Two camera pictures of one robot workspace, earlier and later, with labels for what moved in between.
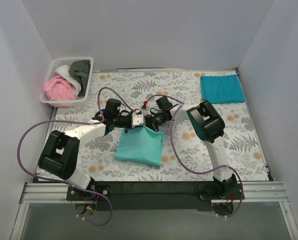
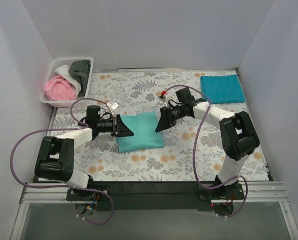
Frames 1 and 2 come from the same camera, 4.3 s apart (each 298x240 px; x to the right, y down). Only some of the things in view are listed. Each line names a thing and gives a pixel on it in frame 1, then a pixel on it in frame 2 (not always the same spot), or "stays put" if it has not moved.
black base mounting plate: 154,196 stays put
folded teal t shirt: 221,89 stays put
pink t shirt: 58,88 stays put
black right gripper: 151,122 → 166,116
